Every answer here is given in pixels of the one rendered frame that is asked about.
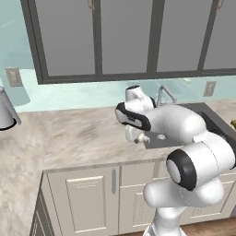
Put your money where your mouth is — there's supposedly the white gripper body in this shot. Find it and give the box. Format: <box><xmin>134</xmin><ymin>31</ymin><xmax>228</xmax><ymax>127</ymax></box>
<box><xmin>124</xmin><ymin>124</ymin><xmax>151</xmax><ymax>145</ymax></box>

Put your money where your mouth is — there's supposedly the silver sink tap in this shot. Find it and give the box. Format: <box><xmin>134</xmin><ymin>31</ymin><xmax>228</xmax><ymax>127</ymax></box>
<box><xmin>157</xmin><ymin>85</ymin><xmax>178</xmax><ymax>107</ymax></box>

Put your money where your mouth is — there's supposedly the dark grey sink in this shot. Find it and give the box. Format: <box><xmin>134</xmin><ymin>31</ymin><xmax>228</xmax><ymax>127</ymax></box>
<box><xmin>143</xmin><ymin>101</ymin><xmax>236</xmax><ymax>150</ymax></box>

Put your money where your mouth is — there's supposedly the cream drawer front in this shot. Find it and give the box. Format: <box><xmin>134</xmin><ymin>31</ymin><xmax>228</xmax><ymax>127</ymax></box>
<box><xmin>119</xmin><ymin>161</ymin><xmax>157</xmax><ymax>187</ymax></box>

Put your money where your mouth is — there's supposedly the cream cupboard door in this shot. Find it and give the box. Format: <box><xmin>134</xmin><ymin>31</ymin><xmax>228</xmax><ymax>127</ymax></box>
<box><xmin>45</xmin><ymin>166</ymin><xmax>121</xmax><ymax>236</ymax></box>
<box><xmin>180</xmin><ymin>175</ymin><xmax>236</xmax><ymax>225</ymax></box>
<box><xmin>118</xmin><ymin>183</ymin><xmax>160</xmax><ymax>235</ymax></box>

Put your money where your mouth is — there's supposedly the dark framed window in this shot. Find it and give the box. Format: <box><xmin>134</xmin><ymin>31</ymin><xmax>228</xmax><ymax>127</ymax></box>
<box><xmin>19</xmin><ymin>0</ymin><xmax>236</xmax><ymax>86</ymax></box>

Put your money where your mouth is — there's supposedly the grey metal kettle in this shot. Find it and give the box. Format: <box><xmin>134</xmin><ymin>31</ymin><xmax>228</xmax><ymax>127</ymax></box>
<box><xmin>0</xmin><ymin>86</ymin><xmax>23</xmax><ymax>132</ymax></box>

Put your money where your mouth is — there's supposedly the grey cupboard door handle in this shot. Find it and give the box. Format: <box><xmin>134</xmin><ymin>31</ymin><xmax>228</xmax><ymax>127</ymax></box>
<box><xmin>111</xmin><ymin>168</ymin><xmax>118</xmax><ymax>195</ymax></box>

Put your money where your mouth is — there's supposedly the grey wall outlet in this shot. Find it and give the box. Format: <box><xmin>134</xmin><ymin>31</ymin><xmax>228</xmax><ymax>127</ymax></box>
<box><xmin>203</xmin><ymin>80</ymin><xmax>218</xmax><ymax>98</ymax></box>
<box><xmin>5</xmin><ymin>66</ymin><xmax>23</xmax><ymax>88</ymax></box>

